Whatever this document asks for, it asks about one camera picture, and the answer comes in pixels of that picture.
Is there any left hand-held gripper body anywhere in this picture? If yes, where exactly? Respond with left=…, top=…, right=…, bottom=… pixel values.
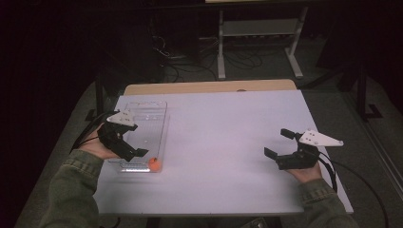
left=96, top=109, right=137, bottom=162

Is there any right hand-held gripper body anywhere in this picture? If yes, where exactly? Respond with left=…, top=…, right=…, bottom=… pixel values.
left=275, top=128, right=345, bottom=171

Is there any orange ball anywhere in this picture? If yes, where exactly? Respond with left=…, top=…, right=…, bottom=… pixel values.
left=147, top=157, right=162, bottom=172

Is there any clear plastic tray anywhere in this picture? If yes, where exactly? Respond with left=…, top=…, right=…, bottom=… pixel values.
left=108, top=101, right=171, bottom=174

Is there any person's right hand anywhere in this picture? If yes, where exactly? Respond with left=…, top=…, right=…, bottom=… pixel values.
left=284, top=162, right=323, bottom=184

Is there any person's left hand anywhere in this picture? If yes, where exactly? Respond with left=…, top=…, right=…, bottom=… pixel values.
left=76, top=123, right=120, bottom=161

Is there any black metal stand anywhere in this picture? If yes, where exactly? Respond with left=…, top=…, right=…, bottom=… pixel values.
left=355, top=63, right=384, bottom=122
left=85, top=75, right=106, bottom=123

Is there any grey object under table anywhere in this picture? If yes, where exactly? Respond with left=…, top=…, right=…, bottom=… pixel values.
left=240, top=217, right=270, bottom=228

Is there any wooden table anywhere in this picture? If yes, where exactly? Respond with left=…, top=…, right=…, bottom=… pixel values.
left=123, top=79, right=297, bottom=96

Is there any white metal stand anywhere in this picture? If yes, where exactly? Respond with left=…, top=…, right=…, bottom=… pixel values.
left=217, top=6, right=309, bottom=81

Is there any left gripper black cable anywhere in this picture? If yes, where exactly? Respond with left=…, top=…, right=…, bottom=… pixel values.
left=69, top=111, right=120, bottom=153

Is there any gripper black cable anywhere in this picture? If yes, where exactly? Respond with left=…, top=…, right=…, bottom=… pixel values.
left=319, top=151, right=390, bottom=228
left=69, top=111, right=120, bottom=153

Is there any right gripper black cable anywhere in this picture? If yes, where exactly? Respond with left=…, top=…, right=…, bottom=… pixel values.
left=319, top=151, right=390, bottom=228

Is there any tangle of floor cables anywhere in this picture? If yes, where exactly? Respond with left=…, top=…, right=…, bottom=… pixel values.
left=151, top=34, right=264, bottom=84

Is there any metal floor rail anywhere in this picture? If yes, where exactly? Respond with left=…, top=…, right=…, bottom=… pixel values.
left=343, top=91, right=403, bottom=194

